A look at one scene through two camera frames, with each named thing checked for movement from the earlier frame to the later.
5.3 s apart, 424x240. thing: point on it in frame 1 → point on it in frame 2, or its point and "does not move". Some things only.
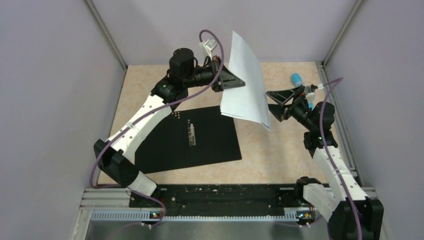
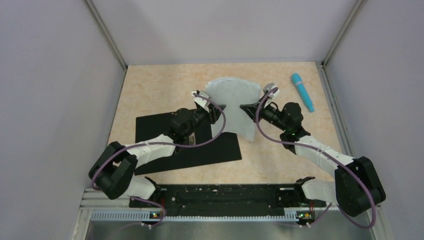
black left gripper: (216, 74) → (211, 112)
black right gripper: (293, 102) → (257, 110)
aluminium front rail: (104, 197) does not move
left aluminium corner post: (106, 35) does not move
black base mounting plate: (223, 200) does not move
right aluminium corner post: (344, 32) does not move
